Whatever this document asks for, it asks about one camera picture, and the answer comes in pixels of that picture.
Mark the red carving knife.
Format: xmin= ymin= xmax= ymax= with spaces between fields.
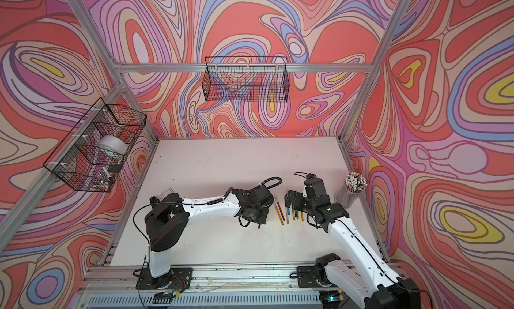
xmin=275 ymin=199 xmax=286 ymax=224

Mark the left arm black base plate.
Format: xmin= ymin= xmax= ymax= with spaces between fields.
xmin=133 ymin=267 xmax=193 ymax=292

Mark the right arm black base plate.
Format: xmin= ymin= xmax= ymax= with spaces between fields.
xmin=295 ymin=266 xmax=333 ymax=288

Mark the aluminium frame corner post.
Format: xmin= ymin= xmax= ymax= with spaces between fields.
xmin=59 ymin=0 xmax=159 ymax=143

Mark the black wire basket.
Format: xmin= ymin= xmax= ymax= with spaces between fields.
xmin=202 ymin=55 xmax=290 ymax=104
xmin=43 ymin=98 xmax=147 ymax=193

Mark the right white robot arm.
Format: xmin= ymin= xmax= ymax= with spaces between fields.
xmin=285 ymin=173 xmax=422 ymax=308

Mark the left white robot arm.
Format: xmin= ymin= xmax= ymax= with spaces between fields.
xmin=145 ymin=184 xmax=275 ymax=278

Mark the left black wire basket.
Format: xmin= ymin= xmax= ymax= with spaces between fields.
xmin=43 ymin=98 xmax=147 ymax=193

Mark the silver tape roll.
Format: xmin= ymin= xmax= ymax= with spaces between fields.
xmin=96 ymin=135 xmax=129 ymax=159

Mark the back black wire basket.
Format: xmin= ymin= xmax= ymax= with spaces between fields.
xmin=202 ymin=55 xmax=290 ymax=104

